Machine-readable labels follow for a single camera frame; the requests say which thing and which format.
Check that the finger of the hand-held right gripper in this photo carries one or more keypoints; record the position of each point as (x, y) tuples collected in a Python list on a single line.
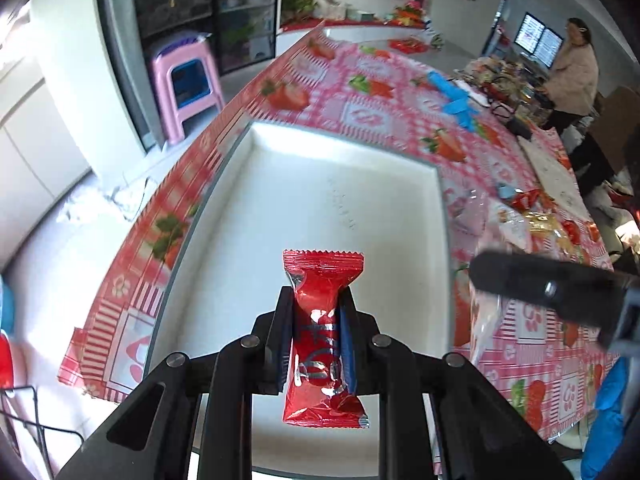
[(540, 280)]

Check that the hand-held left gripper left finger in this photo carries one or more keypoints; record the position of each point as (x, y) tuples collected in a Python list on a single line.
[(285, 345)]

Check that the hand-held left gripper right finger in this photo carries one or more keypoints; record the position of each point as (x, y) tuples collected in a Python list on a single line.
[(346, 350)]

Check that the red snack packet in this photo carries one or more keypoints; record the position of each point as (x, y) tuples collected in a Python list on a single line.
[(320, 310), (527, 199)]

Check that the white box with grey rim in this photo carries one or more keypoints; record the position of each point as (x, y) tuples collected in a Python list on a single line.
[(320, 195)]

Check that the person's right hand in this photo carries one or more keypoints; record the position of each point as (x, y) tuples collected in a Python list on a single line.
[(610, 420)]

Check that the yellow biscuit packet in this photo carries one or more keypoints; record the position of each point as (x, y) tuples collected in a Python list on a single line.
[(545, 225)]

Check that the white printed booklet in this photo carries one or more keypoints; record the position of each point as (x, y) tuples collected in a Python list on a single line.
[(550, 170)]

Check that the black power adapter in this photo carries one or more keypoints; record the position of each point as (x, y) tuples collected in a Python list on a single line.
[(520, 127)]

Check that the blue disposable glove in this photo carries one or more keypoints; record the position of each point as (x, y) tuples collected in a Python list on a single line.
[(440, 82), (462, 112)]

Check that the pile of assorted goods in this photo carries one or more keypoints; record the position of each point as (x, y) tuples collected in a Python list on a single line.
[(505, 77)]

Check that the crumpled white plastic sheet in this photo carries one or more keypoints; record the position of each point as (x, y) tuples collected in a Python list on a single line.
[(100, 200)]

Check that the window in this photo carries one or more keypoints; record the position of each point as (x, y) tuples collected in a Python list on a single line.
[(540, 40)]

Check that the pink plastic stool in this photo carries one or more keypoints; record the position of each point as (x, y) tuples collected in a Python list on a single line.
[(185, 85)]

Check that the red flower arrangement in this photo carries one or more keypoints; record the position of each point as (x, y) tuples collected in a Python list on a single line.
[(407, 14)]

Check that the white cabinet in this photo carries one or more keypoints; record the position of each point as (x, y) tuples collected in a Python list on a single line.
[(30, 125)]

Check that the green potted plant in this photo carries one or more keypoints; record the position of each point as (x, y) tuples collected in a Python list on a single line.
[(297, 7)]

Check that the glass door cabinet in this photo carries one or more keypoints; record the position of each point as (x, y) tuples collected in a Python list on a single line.
[(200, 10)]

